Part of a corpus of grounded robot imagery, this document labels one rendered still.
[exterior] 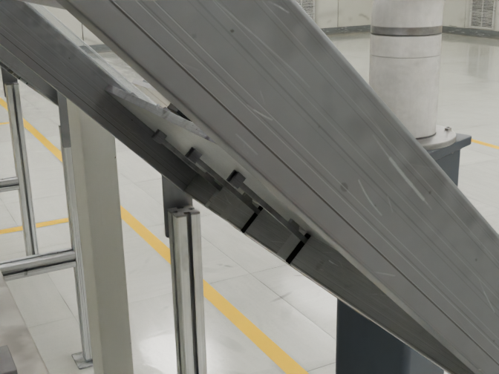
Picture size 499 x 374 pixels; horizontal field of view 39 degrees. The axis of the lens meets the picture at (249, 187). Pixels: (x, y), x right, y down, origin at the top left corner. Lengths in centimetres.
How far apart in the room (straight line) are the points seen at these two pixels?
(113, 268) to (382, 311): 71
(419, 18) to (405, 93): 12
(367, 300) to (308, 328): 138
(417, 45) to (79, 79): 56
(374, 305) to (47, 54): 52
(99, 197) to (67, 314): 104
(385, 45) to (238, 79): 95
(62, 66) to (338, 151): 68
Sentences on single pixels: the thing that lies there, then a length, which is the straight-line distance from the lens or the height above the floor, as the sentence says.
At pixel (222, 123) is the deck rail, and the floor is 95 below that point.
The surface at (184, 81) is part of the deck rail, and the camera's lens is 27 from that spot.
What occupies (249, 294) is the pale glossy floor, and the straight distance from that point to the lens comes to 226.
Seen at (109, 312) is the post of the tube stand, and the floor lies 41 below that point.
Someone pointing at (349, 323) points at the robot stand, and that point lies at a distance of 139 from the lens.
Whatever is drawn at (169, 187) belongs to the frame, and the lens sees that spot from 111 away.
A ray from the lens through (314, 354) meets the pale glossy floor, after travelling 195.
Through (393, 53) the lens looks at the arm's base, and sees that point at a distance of 122.
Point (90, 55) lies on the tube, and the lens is 88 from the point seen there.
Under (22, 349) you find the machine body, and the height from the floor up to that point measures 62.
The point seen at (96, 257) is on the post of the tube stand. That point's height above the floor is 52.
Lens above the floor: 101
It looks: 18 degrees down
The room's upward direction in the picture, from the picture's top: 1 degrees counter-clockwise
